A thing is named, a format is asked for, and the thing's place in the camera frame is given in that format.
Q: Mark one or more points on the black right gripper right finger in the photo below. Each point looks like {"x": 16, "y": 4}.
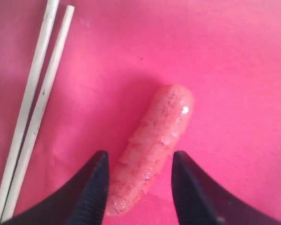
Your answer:
{"x": 200, "y": 200}

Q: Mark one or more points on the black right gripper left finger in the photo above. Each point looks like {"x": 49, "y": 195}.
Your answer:
{"x": 80, "y": 201}

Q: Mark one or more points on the red sausage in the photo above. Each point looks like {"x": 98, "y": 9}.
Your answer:
{"x": 148, "y": 148}

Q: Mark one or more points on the right wooden chopstick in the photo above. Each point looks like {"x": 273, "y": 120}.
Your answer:
{"x": 35, "y": 118}

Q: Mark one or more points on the red tablecloth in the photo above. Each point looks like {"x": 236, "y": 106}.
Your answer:
{"x": 119, "y": 52}

